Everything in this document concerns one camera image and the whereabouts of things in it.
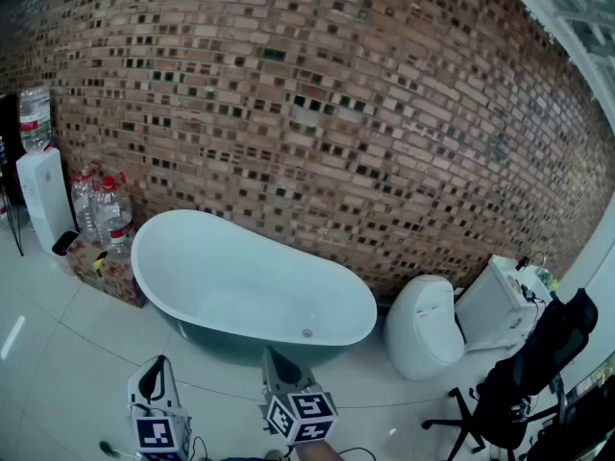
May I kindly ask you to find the small white trash bin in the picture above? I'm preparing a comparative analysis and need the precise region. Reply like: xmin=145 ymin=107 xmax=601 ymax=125
xmin=51 ymin=229 xmax=81 ymax=259

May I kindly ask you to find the large clear dispenser bottle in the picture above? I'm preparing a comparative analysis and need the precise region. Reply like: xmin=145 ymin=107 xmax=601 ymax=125
xmin=17 ymin=85 xmax=54 ymax=156

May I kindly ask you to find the clear plastic water jug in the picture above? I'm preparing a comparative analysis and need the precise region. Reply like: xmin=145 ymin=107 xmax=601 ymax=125
xmin=90 ymin=171 xmax=136 ymax=259
xmin=70 ymin=160 xmax=105 ymax=239

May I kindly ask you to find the white water dispenser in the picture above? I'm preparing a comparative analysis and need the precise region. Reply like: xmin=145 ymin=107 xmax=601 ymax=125
xmin=15 ymin=148 xmax=79 ymax=256

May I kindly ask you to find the printed brown cardboard box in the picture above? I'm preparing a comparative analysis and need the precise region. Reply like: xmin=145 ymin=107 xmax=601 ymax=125
xmin=63 ymin=236 xmax=148 ymax=309

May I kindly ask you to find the black office chair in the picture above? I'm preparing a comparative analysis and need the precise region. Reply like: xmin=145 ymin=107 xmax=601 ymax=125
xmin=527 ymin=385 xmax=615 ymax=461
xmin=421 ymin=287 xmax=600 ymax=456

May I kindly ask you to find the white cabinet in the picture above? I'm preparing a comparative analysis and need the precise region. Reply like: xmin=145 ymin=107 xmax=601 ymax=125
xmin=453 ymin=254 xmax=554 ymax=355

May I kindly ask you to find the black flat screen panel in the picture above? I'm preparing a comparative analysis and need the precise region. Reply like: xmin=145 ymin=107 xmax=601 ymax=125
xmin=0 ymin=94 xmax=24 ymax=206

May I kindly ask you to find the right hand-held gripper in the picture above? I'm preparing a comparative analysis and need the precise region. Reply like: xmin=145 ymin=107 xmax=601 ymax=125
xmin=258 ymin=346 xmax=339 ymax=447

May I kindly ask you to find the person's right forearm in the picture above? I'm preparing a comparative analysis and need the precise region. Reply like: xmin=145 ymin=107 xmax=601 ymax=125
xmin=291 ymin=441 xmax=345 ymax=461

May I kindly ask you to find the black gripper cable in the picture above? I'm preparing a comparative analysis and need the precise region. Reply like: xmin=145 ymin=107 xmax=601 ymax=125
xmin=334 ymin=446 xmax=377 ymax=461

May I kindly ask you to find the white oval toilet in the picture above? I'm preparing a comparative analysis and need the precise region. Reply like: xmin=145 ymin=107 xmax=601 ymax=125
xmin=383 ymin=273 xmax=467 ymax=381

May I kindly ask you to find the white window frame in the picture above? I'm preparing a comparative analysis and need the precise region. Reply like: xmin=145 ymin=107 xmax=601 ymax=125
xmin=521 ymin=0 xmax=615 ymax=69

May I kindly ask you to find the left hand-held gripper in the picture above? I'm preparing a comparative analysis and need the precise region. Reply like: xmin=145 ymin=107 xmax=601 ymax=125
xmin=127 ymin=355 xmax=193 ymax=461

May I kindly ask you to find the white and green bathtub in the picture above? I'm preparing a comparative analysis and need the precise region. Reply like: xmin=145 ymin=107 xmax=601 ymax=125
xmin=130 ymin=208 xmax=379 ymax=367

